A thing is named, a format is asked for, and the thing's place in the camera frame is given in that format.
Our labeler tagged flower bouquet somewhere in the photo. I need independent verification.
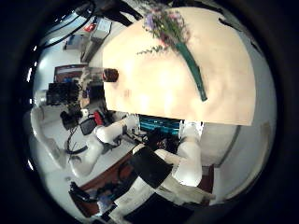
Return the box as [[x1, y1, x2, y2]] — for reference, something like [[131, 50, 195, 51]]
[[136, 4, 208, 103]]

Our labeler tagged dark brown cylindrical vase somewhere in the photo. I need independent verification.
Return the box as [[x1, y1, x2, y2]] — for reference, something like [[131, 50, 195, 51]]
[[102, 67, 120, 83]]

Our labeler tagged black and red office chair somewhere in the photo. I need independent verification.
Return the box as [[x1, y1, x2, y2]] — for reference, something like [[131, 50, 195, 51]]
[[78, 110, 106, 136]]

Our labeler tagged red box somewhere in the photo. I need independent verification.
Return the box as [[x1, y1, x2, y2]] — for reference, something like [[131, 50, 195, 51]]
[[83, 21, 97, 34]]

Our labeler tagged grey cabinet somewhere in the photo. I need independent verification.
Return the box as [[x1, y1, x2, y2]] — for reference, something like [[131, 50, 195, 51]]
[[90, 17, 113, 43]]

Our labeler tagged brown wooden desk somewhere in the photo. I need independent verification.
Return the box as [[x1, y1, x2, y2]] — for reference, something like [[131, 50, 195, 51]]
[[74, 152, 141, 217]]

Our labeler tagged teal lit equipment rack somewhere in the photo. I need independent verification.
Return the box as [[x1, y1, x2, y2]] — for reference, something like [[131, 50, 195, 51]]
[[139, 115, 181, 135]]

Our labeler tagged dark board with red frame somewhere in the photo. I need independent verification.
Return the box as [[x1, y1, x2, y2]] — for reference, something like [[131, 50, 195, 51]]
[[53, 63, 89, 84]]

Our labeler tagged black cable bundle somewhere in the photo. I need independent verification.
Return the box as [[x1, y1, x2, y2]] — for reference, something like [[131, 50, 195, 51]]
[[144, 129, 180, 153]]

